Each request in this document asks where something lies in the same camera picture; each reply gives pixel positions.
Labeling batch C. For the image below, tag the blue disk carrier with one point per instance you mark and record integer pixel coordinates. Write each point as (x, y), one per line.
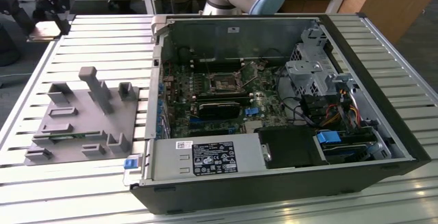
(329, 138)

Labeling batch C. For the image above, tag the black RAM slot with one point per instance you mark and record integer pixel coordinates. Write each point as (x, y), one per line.
(222, 96)
(222, 100)

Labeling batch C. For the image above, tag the CPU socket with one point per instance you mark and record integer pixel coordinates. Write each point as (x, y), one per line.
(224, 84)

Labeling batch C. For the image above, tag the silver metal disk bay cage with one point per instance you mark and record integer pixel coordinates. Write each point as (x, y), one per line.
(305, 80)

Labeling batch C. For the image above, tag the silver chipset heatsink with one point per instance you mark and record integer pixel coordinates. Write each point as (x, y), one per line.
(253, 126)

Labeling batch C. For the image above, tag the gray power supply with label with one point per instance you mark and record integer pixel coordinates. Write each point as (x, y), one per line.
(172, 157)

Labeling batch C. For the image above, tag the green motherboard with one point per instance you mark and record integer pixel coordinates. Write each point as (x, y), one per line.
(264, 101)

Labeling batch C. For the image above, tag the metal socket locking lever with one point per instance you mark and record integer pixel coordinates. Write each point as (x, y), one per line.
(252, 79)

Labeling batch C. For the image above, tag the black graphics card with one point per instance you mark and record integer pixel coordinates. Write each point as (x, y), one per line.
(220, 111)

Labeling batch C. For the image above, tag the blue case latch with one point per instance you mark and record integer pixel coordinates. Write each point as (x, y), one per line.
(132, 164)

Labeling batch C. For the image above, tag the brown wooden cabinet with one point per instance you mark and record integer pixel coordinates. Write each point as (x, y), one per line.
(393, 3)

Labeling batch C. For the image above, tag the green RAM stick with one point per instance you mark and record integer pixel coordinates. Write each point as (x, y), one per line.
(82, 134)

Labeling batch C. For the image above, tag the gray plastic parts rack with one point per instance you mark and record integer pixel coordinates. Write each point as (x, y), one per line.
(89, 126)

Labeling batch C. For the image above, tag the black open PC case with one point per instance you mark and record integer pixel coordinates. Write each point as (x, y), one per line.
(275, 195)

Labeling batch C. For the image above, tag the silver square CPU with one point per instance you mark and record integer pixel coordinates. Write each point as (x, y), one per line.
(45, 31)

